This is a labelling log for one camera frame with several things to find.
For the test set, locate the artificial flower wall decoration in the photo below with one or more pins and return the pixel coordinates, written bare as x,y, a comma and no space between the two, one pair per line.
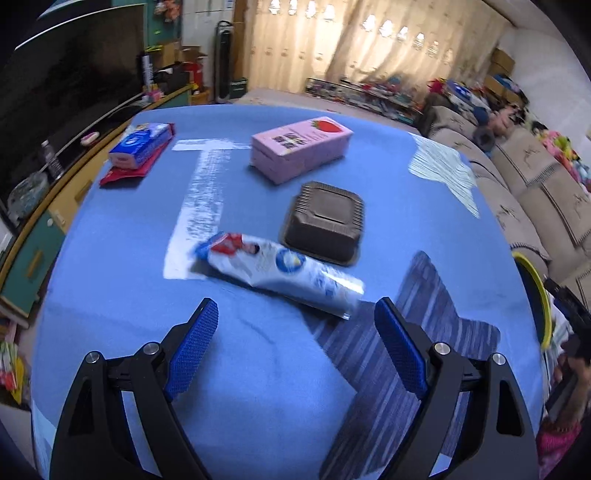
167,3

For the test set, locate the clear plastic bottle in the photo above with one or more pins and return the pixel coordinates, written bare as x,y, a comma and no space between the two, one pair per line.
51,159

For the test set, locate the stacked cardboard boxes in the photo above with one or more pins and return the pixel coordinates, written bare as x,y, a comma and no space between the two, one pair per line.
503,69

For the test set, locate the yellow rimmed dark bin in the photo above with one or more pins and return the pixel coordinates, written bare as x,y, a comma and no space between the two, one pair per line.
538,300

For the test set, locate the pile of plush toys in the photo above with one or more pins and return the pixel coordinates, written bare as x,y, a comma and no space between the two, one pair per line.
558,143

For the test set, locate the white and blue snack packet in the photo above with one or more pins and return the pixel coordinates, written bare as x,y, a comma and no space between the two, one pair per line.
277,267

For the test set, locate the beige patterned curtains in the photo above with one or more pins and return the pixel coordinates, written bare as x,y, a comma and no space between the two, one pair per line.
300,46

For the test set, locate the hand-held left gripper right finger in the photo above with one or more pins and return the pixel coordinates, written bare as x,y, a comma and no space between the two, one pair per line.
399,341

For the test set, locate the black flat television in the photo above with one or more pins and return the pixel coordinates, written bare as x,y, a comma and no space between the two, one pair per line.
69,92

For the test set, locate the red flat packet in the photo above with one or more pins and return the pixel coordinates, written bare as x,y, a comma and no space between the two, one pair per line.
129,175

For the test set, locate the yellow and green television cabinet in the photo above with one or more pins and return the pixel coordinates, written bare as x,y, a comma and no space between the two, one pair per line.
41,249

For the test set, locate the brown plastic tray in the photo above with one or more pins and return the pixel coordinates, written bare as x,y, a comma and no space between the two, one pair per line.
323,217

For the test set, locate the grey neck pillow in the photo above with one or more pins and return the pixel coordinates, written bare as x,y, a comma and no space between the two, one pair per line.
484,137

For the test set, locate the open cardboard boxes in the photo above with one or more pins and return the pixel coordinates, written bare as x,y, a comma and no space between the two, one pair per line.
175,60

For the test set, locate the red fire extinguisher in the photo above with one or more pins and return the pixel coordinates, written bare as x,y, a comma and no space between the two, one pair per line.
197,74

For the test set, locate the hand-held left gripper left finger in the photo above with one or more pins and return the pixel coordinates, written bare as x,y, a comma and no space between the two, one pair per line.
198,341

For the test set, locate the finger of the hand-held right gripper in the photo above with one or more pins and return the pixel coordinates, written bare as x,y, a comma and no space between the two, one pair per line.
570,300

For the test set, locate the pink strawberry carton box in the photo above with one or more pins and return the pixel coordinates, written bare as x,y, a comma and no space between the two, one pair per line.
300,152

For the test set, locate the person's right forearm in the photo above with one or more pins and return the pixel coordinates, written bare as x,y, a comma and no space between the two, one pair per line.
581,387

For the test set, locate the clear plastic bag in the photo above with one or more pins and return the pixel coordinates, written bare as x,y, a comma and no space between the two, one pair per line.
25,194

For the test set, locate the star print blue bag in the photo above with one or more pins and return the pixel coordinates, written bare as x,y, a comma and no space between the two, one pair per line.
461,92

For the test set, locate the black tower fan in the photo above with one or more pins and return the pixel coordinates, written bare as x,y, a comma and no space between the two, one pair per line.
224,60

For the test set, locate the beige sofa with patterned covers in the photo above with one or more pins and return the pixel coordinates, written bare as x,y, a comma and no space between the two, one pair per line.
526,157

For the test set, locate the person's pink clothing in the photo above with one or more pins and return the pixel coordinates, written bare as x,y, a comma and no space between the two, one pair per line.
558,443

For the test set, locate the blue biscuit packet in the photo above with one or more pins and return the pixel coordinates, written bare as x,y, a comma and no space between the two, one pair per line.
138,143

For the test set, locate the beige fabric sofa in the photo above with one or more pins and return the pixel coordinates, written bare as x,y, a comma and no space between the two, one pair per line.
531,184

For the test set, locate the white tall cabinet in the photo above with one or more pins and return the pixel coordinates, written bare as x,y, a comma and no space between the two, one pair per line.
203,23

